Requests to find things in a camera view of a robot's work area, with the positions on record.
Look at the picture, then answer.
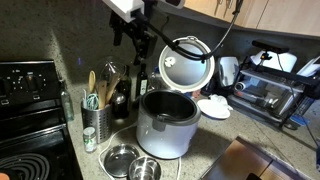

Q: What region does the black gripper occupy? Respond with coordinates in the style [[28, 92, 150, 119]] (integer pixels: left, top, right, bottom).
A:
[[109, 12, 157, 65]]

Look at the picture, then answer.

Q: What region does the wooden spoon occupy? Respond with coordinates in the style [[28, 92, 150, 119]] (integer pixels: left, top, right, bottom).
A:
[[88, 70, 96, 93]]

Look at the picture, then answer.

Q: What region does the white rice cooker lid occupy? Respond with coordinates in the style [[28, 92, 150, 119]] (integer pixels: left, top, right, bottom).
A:
[[158, 46, 215, 93]]

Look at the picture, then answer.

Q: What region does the white rice cooker body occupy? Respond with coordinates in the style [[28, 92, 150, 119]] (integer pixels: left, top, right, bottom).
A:
[[136, 90, 201, 159]]

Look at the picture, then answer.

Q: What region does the dark oil bottle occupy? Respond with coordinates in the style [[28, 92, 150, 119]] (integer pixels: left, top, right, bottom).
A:
[[136, 64, 148, 97]]

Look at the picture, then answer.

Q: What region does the wooden spatula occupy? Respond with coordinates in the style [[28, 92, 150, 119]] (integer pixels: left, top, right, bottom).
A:
[[98, 80, 107, 109]]

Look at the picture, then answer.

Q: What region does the teal silicone whisk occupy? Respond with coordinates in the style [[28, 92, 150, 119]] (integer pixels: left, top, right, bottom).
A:
[[86, 93, 99, 110]]

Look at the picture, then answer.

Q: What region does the perforated steel utensil holder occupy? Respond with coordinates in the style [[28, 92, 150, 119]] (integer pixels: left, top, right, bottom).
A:
[[81, 105, 112, 144]]

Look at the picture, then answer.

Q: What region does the clear glass bottle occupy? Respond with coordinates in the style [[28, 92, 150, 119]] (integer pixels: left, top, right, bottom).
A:
[[60, 80, 74, 122]]

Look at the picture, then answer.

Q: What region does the white plate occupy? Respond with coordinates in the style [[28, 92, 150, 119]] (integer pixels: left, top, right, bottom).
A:
[[197, 99, 230, 119]]

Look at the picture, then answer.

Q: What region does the small spice jar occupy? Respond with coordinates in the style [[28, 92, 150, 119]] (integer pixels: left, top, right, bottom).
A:
[[83, 127, 97, 153]]

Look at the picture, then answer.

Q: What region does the wide shallow steel bowl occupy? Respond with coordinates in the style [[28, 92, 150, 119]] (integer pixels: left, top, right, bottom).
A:
[[103, 144, 140, 178]]

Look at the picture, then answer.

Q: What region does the small steel bowl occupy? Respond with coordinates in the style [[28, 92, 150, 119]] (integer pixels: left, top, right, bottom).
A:
[[128, 156, 162, 180]]

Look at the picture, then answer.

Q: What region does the toaster oven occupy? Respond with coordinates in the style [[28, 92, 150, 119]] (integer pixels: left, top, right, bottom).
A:
[[228, 68, 320, 127]]

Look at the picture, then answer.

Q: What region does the black electric stove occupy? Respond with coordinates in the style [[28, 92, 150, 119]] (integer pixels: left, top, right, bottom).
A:
[[0, 60, 83, 180]]

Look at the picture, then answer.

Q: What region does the black camera on stand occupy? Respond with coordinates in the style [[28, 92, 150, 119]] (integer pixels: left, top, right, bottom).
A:
[[252, 39, 289, 60]]

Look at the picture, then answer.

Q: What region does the white power cord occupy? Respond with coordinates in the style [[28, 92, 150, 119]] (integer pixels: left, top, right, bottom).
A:
[[97, 121, 183, 180]]

